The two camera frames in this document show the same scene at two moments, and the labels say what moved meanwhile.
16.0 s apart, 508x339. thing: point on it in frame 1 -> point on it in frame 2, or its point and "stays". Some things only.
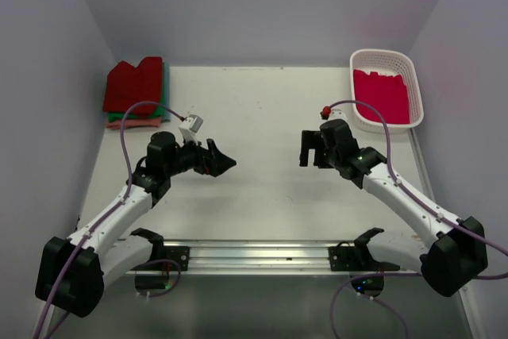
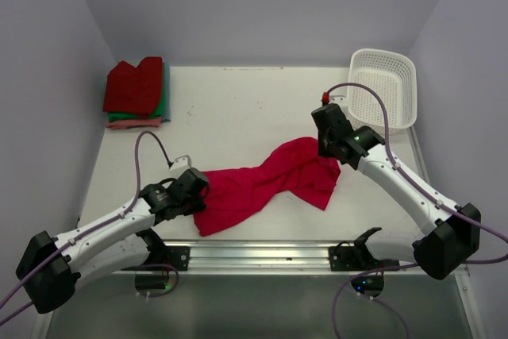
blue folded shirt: x=167 y=92 stays
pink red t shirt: x=387 y=94 -> x=235 y=194
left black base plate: x=179 y=254 stays
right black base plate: x=351 y=258 stays
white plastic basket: x=388 y=78 stays
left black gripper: x=209 y=161 -> x=198 y=206
